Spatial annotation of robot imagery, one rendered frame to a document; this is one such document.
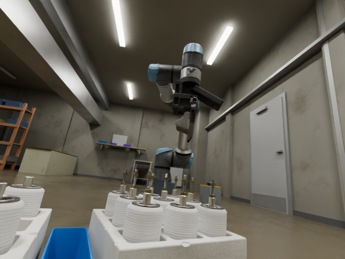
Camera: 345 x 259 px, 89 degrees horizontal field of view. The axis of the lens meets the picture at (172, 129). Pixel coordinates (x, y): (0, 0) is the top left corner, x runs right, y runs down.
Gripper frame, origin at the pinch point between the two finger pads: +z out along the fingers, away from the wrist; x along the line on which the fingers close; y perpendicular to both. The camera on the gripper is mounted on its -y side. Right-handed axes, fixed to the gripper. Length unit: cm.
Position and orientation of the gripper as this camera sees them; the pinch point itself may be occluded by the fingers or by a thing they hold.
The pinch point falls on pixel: (190, 137)
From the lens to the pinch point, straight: 58.1
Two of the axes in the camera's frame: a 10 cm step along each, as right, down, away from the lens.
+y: -9.9, -1.0, 0.7
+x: -0.4, -2.8, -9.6
